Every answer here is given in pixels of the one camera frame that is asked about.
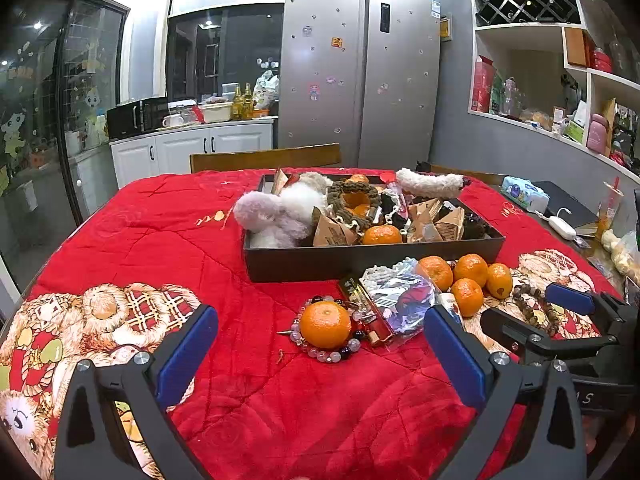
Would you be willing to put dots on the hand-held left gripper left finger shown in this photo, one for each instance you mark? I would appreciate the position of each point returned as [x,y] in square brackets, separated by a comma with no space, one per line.
[187,355]

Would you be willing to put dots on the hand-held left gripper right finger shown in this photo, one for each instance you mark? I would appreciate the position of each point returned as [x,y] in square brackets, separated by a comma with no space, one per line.
[455,355]

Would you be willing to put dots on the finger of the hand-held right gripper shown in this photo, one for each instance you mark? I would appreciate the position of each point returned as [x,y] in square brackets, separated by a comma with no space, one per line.
[505,327]
[570,297]

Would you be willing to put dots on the orange mandarin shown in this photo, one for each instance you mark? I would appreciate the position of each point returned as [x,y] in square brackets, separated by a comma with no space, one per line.
[467,296]
[356,200]
[325,324]
[358,178]
[470,268]
[382,234]
[436,271]
[499,280]

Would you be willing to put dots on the clear plastic packet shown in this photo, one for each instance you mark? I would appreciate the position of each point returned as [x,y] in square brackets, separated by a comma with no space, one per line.
[405,300]

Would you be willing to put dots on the dark rectangular tray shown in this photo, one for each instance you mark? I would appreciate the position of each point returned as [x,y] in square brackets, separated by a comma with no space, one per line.
[350,262]

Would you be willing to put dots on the white food bag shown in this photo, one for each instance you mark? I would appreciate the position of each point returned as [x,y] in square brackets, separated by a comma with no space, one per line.
[625,255]

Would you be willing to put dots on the white power adapter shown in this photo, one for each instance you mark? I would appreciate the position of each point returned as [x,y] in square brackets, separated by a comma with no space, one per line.
[560,225]

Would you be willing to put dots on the black notebook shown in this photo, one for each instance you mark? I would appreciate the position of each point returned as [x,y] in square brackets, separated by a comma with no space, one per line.
[570,202]

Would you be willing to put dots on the drink cup with straw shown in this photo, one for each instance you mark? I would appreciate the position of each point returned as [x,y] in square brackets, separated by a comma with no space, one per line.
[610,210]

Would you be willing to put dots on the black hair claw clip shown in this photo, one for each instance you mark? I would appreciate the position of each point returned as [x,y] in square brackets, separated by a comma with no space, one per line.
[475,227]

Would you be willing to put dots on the brown snack packet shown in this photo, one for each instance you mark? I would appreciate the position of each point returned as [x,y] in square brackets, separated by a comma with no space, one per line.
[422,225]
[280,180]
[330,232]
[452,225]

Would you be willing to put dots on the blue tissue pack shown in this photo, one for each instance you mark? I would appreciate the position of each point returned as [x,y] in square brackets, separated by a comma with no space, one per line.
[522,192]

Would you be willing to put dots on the red printed blanket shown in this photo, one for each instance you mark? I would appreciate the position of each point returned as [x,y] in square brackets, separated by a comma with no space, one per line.
[200,240]

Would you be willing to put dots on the black lace scrunchie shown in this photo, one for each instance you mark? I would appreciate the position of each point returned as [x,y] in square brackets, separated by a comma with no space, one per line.
[389,212]

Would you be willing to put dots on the wooden chair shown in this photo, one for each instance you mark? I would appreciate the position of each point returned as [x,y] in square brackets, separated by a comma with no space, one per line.
[470,174]
[265,157]

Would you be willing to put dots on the lilac fluffy scrunchie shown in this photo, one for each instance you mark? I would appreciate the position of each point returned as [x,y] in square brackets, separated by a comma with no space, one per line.
[255,210]

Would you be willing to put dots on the white fluffy hair clip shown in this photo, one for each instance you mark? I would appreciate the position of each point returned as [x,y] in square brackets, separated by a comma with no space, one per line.
[430,182]

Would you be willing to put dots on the pink container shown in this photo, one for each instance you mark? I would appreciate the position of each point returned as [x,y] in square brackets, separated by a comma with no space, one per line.
[597,132]

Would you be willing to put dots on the small black bundle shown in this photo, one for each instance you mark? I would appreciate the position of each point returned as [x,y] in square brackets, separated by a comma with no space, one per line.
[422,165]

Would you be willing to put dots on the white fluffy scrunchie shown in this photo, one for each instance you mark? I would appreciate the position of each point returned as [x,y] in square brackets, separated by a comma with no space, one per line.
[300,202]

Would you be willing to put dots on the red round lid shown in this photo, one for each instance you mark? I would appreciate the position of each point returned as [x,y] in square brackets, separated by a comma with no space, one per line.
[387,176]

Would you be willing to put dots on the brown knit scrunchie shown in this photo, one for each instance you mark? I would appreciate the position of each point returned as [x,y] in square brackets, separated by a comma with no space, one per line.
[340,187]

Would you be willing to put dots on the white kitchen cabinet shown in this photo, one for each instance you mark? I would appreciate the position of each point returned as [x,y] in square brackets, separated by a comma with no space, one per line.
[190,150]

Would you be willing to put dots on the clear glass jar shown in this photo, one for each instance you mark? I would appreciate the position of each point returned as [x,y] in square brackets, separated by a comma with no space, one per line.
[510,95]

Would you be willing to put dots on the beige fur scrunchie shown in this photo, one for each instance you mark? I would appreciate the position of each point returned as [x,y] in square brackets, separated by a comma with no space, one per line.
[315,180]

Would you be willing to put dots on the red gift box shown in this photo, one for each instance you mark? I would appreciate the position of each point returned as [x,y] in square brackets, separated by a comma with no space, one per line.
[482,85]

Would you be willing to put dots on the white mug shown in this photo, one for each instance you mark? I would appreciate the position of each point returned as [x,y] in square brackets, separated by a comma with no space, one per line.
[172,120]

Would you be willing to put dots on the red jar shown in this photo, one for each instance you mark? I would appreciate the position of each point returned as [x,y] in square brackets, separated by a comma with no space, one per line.
[602,60]

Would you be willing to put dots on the black microwave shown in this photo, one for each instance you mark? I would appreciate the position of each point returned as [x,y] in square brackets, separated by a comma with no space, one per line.
[135,117]

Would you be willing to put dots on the white basin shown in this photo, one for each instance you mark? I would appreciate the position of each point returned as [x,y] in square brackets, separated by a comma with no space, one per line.
[215,111]

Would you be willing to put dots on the wooden box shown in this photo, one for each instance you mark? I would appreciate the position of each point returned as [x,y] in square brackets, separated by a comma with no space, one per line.
[575,46]

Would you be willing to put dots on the yellow glass bottle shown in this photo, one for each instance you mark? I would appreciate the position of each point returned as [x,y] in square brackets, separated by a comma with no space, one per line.
[247,101]
[237,102]

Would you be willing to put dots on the white plastic bag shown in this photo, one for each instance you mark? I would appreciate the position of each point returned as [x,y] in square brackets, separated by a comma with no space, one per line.
[265,90]

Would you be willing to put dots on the glass sliding door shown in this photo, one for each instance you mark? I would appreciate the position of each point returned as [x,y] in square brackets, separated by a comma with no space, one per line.
[35,110]

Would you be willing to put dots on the silver double-door fridge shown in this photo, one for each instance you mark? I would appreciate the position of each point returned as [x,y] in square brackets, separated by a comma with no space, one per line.
[325,85]

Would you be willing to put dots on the white wall shelf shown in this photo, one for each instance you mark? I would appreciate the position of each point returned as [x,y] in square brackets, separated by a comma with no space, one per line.
[575,75]

